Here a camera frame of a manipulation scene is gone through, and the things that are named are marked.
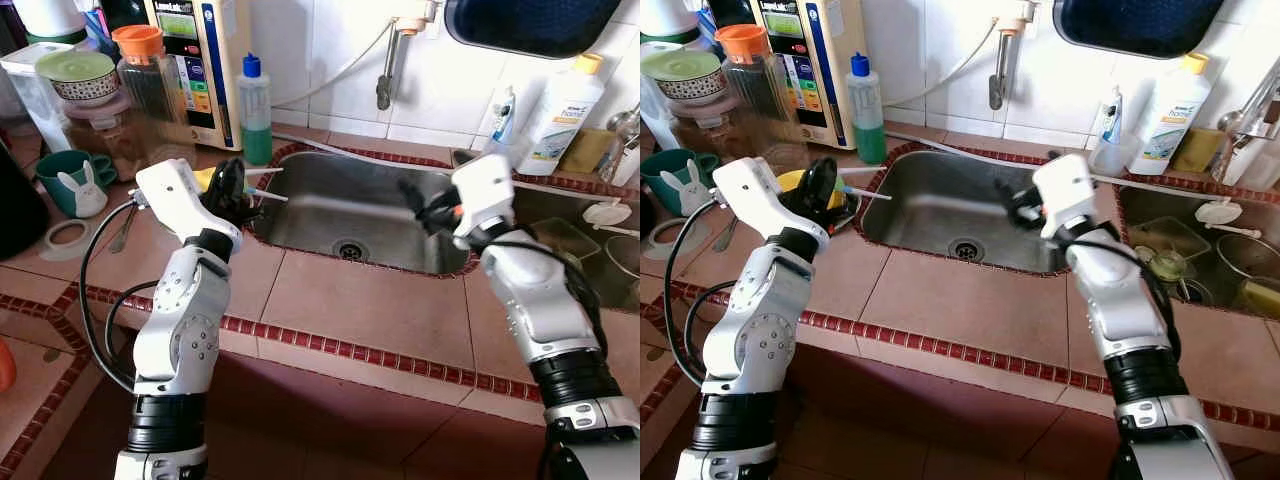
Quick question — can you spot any black kitchen appliance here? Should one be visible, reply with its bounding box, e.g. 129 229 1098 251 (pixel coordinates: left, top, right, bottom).
0 140 51 261

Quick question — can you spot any green liquid bottle blue cap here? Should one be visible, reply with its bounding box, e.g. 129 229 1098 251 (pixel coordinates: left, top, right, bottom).
237 53 274 167
848 53 888 166

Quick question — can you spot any stainless steel sink basin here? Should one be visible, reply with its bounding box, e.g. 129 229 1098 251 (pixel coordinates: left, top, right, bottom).
1115 183 1280 321
505 185 641 313
250 148 479 279
858 145 1076 276

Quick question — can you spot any metal fork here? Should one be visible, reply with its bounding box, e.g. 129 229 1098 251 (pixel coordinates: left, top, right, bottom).
110 205 141 254
715 205 746 253

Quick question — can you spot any clear plastic cup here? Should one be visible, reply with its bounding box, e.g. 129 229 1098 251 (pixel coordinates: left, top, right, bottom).
480 130 531 171
1088 135 1136 179

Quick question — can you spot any glass pitcher orange lid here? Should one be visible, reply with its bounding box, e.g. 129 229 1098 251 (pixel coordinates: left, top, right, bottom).
715 24 811 171
112 24 199 151

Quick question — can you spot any beige water ioniser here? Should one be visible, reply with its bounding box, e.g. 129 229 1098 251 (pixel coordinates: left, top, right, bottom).
143 0 253 151
752 0 869 151

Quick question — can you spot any white blue tube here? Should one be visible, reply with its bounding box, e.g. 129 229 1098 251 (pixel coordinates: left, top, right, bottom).
1100 88 1126 151
490 85 518 151

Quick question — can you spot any clear plastic food container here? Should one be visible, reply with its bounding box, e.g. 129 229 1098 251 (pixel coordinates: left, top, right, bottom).
530 215 603 271
1128 215 1211 263

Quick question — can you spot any glass jar pink lid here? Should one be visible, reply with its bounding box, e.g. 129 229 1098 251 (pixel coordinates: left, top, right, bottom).
668 95 751 166
62 95 151 181

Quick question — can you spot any teal rabbit mug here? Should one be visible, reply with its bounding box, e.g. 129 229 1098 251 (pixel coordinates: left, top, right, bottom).
642 148 721 216
35 150 119 219

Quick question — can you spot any clear tape roll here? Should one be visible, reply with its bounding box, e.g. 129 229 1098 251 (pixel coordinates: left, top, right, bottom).
645 217 701 261
42 218 99 263

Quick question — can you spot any small glass jar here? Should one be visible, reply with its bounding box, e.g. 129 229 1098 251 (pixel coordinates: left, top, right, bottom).
1148 250 1186 286

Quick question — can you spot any white detergent bottle orange cap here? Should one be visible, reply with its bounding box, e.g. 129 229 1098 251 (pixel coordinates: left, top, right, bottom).
518 52 607 178
1130 52 1213 176

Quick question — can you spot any yellow sponge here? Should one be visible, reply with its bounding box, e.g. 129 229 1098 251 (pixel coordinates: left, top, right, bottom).
560 128 616 174
1170 127 1226 173

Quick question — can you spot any white plastic scoop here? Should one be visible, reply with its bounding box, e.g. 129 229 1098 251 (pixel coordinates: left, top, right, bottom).
1195 198 1263 239
583 198 641 238

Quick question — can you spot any patterned bowl green lid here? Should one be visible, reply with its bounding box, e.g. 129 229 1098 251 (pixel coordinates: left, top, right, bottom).
35 50 123 104
642 48 729 104

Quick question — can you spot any small steel pot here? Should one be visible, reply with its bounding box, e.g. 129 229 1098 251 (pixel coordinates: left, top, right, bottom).
603 235 641 306
1218 232 1280 286

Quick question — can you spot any clear white storage box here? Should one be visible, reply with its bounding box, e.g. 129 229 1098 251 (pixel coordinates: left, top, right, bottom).
640 42 691 151
0 42 76 153

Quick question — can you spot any chrome sink faucet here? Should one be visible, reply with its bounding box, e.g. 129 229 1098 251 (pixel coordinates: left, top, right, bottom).
1212 55 1280 186
598 105 641 186

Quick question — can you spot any dark blue hanging tray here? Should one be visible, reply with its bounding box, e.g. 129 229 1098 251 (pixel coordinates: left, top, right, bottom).
1052 0 1231 59
443 0 623 59

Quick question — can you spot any white jug green base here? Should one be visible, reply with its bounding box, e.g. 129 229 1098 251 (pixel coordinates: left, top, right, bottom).
15 0 91 46
640 0 701 46

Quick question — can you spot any yellow rectangular container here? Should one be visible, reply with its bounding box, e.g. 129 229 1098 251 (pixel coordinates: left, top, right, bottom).
1235 275 1280 319

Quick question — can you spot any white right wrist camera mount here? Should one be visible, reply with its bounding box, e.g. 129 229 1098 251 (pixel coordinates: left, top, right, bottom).
1032 153 1098 241
450 153 518 251

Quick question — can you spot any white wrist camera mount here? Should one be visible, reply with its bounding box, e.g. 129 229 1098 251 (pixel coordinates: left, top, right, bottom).
134 158 245 247
1032 153 1098 241
450 153 518 251
712 157 831 249

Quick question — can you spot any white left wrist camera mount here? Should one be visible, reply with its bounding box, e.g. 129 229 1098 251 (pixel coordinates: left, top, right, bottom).
712 157 831 249
134 158 245 247

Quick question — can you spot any metal wall tap spout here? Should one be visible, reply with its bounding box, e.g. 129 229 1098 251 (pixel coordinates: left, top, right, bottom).
375 0 441 111
988 0 1041 111

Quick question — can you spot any white water hose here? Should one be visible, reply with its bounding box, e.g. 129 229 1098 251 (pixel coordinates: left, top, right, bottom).
270 20 396 111
885 20 1006 109

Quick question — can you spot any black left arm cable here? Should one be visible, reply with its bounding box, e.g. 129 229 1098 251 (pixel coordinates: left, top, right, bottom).
78 198 161 396
663 198 746 393

